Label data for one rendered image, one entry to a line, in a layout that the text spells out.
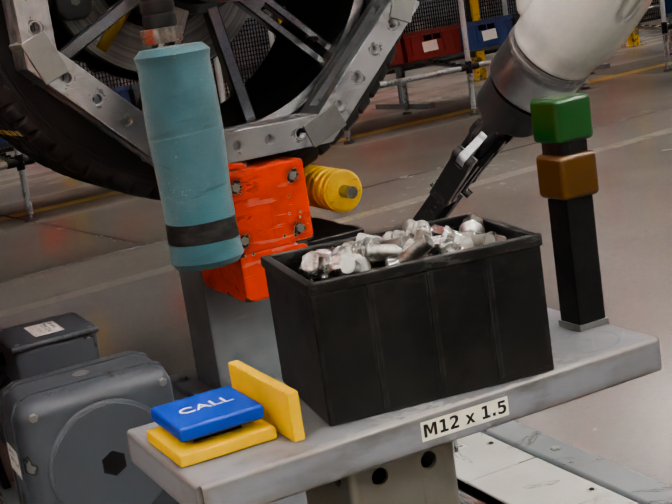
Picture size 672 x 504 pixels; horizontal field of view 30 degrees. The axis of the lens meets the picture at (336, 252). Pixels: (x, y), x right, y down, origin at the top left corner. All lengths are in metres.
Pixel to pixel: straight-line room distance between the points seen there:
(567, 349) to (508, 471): 0.74
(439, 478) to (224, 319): 0.80
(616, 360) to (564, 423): 1.11
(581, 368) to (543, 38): 0.34
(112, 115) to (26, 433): 0.41
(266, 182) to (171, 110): 0.22
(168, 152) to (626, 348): 0.61
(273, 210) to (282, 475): 0.73
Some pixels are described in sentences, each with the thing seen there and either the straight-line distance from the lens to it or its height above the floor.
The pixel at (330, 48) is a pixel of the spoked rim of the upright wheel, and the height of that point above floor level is 0.70.
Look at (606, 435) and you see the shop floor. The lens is 2.13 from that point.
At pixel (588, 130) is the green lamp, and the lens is 1.12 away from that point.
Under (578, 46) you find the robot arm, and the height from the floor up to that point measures 0.69.
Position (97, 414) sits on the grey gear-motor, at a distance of 1.37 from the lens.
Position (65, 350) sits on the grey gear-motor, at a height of 0.41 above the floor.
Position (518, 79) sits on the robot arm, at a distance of 1.27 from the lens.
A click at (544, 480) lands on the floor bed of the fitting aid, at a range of 1.78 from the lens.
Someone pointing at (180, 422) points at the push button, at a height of 0.48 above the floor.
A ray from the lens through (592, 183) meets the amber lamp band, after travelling 1.13.
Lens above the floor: 0.79
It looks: 12 degrees down
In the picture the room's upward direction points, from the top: 9 degrees counter-clockwise
